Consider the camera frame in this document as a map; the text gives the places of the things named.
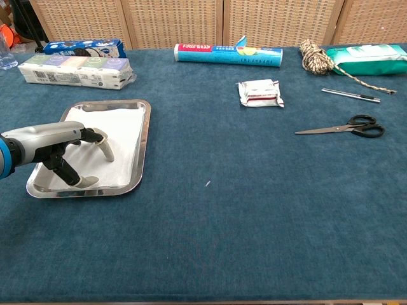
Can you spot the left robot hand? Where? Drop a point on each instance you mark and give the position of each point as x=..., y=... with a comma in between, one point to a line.
x=47, y=136

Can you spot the white paper sheet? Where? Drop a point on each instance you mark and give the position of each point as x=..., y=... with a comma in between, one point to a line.
x=124, y=133

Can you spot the stainless steel tray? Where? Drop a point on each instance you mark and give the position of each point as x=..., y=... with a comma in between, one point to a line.
x=127, y=105

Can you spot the pastel tissue multipack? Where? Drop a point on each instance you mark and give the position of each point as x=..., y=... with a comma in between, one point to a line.
x=76, y=73

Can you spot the clear plastic water bottle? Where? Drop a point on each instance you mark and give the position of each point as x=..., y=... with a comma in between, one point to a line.
x=6, y=60

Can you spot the black tripod stand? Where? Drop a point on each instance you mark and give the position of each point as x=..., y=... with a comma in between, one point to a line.
x=38, y=49

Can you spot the blue cookie box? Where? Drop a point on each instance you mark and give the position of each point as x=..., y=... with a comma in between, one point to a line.
x=95, y=47

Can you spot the orange round object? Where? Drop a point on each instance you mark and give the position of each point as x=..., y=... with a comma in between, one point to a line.
x=11, y=36

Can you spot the woven wooden folding screen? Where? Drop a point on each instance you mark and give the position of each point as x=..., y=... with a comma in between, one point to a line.
x=175, y=22

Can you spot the plastic food wrap box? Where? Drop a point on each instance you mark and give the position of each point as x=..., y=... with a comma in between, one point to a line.
x=222, y=55

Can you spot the blue table cloth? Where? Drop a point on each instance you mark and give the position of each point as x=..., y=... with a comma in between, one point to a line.
x=222, y=222

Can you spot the white red small packet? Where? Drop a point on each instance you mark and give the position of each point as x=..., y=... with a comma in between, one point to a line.
x=259, y=93

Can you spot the silver pen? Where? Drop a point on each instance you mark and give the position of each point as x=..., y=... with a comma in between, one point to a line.
x=349, y=95

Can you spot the green wet wipes pack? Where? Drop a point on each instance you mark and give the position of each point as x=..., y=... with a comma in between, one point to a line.
x=372, y=62

